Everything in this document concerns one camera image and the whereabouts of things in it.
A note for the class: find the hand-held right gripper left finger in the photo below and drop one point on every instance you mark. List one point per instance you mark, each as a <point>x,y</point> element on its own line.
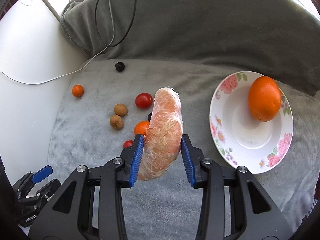
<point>136,160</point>

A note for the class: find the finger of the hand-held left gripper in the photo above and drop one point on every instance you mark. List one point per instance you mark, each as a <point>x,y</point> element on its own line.
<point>48,187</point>
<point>42,173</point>

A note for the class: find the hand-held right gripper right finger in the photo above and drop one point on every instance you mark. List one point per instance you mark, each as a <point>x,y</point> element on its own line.
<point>187,160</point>

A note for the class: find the small cherry tomato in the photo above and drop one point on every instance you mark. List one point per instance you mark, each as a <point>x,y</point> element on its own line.
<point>128,144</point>

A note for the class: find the brown longan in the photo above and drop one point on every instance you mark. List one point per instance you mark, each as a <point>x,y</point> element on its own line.
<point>116,121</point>
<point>120,109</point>

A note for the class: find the peeled grapefruit piece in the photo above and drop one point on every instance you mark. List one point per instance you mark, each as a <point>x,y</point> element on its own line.
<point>165,120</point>

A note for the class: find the large cherry tomato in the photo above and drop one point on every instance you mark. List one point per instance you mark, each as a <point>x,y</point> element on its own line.
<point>144,100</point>

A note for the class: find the white floral plate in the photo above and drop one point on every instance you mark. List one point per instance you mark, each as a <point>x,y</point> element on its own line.
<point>245,135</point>

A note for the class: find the light grey blanket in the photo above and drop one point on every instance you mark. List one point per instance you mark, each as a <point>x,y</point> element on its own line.
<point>87,135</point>

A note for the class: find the large orange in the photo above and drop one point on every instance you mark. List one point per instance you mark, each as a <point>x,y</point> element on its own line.
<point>265,97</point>

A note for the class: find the white pole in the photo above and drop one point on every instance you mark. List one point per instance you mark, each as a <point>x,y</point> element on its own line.
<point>50,3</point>

